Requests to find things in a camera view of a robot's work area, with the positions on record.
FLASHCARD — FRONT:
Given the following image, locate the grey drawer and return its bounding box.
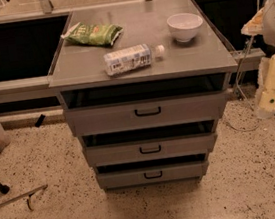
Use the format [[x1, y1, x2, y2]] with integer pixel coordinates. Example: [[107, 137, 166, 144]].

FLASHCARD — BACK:
[[83, 133, 218, 167], [64, 92, 227, 136], [97, 161, 209, 190]]

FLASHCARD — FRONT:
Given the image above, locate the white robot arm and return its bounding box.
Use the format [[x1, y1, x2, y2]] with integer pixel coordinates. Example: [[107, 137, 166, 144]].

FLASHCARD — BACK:
[[241, 0, 275, 119]]

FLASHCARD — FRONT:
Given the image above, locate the grey drawer cabinet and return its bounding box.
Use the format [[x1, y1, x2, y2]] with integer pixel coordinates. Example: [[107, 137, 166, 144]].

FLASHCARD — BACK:
[[49, 0, 237, 190]]

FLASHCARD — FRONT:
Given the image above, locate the grey top drawer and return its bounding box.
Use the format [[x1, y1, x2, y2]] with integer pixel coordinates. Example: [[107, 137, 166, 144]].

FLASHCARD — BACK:
[[64, 92, 227, 136]]

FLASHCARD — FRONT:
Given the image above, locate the grey bottom drawer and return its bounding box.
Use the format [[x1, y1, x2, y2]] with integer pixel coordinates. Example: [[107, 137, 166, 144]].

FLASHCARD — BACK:
[[97, 161, 209, 190]]

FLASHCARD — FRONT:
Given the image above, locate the clear plastic water bottle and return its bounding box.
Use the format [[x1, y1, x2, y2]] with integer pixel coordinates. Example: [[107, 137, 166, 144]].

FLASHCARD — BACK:
[[103, 44, 165, 77]]

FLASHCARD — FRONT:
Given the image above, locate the green chip bag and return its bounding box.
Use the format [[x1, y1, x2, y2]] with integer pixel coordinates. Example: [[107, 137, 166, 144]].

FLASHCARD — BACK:
[[61, 22, 123, 47]]

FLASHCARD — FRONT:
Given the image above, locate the white ceramic bowl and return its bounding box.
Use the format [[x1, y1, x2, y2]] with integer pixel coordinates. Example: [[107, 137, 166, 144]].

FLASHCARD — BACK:
[[167, 12, 204, 43]]

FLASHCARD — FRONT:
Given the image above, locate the small black block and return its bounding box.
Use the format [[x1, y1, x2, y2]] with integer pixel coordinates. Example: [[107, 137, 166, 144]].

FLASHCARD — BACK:
[[35, 114, 46, 128]]

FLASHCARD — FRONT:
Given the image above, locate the metal rod on floor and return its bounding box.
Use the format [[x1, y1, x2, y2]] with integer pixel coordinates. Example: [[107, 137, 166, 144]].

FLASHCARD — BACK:
[[0, 184, 48, 208]]

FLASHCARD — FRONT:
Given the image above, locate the white power cable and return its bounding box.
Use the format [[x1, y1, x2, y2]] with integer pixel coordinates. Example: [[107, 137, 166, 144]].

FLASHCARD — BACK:
[[208, 0, 275, 135]]

